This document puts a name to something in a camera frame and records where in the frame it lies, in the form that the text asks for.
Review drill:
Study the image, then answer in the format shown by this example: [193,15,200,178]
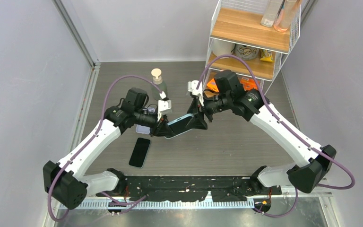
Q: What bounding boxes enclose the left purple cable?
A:
[47,74,166,223]

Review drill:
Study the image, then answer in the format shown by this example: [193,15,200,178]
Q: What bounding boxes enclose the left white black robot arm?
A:
[43,87,171,210]

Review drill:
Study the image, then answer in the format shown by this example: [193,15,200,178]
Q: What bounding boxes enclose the clear glass bottle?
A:
[260,0,284,27]

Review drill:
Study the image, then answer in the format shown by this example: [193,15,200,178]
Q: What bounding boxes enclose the orange yellow sponge box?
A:
[207,78,219,92]

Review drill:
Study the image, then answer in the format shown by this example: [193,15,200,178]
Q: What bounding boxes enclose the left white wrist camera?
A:
[157,91,172,122]

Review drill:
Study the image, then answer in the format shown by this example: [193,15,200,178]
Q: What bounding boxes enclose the yellow snack packet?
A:
[260,49,274,62]

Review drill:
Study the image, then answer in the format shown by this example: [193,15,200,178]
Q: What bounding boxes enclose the green soap pump bottle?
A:
[151,68,169,101]

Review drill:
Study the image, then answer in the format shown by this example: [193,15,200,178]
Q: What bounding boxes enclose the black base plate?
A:
[115,175,282,202]

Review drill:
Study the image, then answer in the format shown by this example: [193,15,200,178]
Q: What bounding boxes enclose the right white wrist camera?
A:
[187,80,204,106]

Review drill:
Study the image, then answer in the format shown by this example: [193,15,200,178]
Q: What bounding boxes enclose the bare black phone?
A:
[129,138,151,168]

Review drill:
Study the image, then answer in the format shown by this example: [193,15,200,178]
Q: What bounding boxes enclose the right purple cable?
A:
[195,54,356,191]

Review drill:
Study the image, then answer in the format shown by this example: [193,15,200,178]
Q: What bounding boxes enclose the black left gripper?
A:
[134,108,174,137]

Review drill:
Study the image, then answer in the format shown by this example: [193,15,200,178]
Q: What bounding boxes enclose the pink tinted glass bottle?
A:
[274,0,302,32]

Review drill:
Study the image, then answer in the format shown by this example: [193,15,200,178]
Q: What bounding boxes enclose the printed ceramic mug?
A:
[234,44,260,61]

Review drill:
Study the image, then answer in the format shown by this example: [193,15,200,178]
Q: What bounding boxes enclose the purple cable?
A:
[47,74,166,223]
[195,54,356,191]

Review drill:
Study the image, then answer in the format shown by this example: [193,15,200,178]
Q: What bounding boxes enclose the aluminium frame rail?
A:
[52,0,101,68]

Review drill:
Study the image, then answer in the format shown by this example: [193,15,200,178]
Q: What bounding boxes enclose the white cup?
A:
[211,39,235,57]

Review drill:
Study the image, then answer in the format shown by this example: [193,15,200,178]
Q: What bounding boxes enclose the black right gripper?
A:
[187,91,232,130]

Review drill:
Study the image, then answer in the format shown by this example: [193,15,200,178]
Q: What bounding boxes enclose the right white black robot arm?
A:
[188,70,337,194]

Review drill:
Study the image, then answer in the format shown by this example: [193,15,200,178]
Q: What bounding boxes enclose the orange razor box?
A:
[239,77,258,91]

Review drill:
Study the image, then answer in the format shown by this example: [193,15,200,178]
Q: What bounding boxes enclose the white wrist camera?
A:
[187,80,204,106]
[157,91,172,122]

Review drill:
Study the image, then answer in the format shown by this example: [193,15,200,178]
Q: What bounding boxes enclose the white wire wooden shelf rack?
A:
[206,0,301,92]

